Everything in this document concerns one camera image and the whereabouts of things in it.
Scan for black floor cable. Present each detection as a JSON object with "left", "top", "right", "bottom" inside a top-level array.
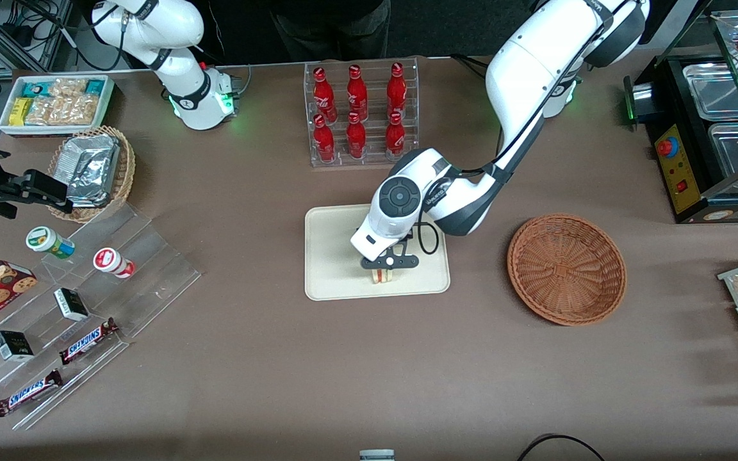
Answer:
[{"left": 516, "top": 433, "right": 607, "bottom": 461}]

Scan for silver foil pack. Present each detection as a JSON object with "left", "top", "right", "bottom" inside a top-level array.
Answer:
[
  {"left": 61, "top": 134, "right": 121, "bottom": 194},
  {"left": 67, "top": 186, "right": 112, "bottom": 208}
]

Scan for clear acrylic bottle rack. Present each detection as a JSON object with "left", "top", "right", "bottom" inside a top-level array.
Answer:
[{"left": 304, "top": 57, "right": 420, "bottom": 169}]

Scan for clear acrylic stepped stand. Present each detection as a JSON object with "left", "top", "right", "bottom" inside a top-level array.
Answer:
[{"left": 0, "top": 203, "right": 202, "bottom": 432}]

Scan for black base cables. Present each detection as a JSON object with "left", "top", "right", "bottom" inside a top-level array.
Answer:
[{"left": 451, "top": 54, "right": 495, "bottom": 76}]

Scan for yellow snack pack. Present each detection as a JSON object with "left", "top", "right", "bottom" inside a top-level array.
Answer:
[{"left": 9, "top": 97, "right": 32, "bottom": 127}]

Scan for Snickers bar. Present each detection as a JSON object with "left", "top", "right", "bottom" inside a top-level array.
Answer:
[
  {"left": 0, "top": 369, "right": 64, "bottom": 418},
  {"left": 59, "top": 318, "right": 120, "bottom": 366}
]

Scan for red cola bottle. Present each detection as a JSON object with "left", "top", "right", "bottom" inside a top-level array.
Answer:
[
  {"left": 347, "top": 63, "right": 369, "bottom": 121},
  {"left": 384, "top": 112, "right": 406, "bottom": 161},
  {"left": 345, "top": 112, "right": 368, "bottom": 160},
  {"left": 313, "top": 67, "right": 337, "bottom": 124},
  {"left": 313, "top": 115, "right": 336, "bottom": 163},
  {"left": 386, "top": 61, "right": 407, "bottom": 120}
]

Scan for green lid cup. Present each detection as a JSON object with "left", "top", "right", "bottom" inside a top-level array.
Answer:
[{"left": 26, "top": 226, "right": 77, "bottom": 260}]

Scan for small tan wicker basket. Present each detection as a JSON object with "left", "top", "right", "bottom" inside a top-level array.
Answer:
[{"left": 47, "top": 125, "right": 137, "bottom": 224}]

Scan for cream plastic tray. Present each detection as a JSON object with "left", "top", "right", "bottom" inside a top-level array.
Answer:
[{"left": 304, "top": 204, "right": 451, "bottom": 302}]

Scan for small black box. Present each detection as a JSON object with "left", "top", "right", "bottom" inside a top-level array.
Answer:
[
  {"left": 0, "top": 330, "right": 35, "bottom": 363},
  {"left": 53, "top": 287, "right": 90, "bottom": 323}
]

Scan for large brown wicker basket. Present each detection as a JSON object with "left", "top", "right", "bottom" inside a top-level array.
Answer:
[{"left": 507, "top": 213, "right": 628, "bottom": 327}]

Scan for white snack bin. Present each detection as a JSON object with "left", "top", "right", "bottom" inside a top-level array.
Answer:
[{"left": 0, "top": 74, "right": 115, "bottom": 138}]

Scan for red lid cup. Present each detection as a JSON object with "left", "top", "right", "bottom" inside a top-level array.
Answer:
[{"left": 92, "top": 247, "right": 136, "bottom": 280}]

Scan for black food warmer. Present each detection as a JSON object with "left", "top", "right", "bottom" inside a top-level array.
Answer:
[{"left": 622, "top": 10, "right": 738, "bottom": 225}]

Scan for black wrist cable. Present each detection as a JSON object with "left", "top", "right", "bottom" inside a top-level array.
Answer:
[{"left": 414, "top": 207, "right": 441, "bottom": 256}]

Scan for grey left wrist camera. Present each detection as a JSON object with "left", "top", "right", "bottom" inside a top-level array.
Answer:
[{"left": 350, "top": 221, "right": 408, "bottom": 261}]

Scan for clear granola bag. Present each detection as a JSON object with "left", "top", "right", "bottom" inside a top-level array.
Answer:
[
  {"left": 46, "top": 77, "right": 88, "bottom": 97},
  {"left": 26, "top": 97, "right": 56, "bottom": 126},
  {"left": 53, "top": 94, "right": 99, "bottom": 126}
]

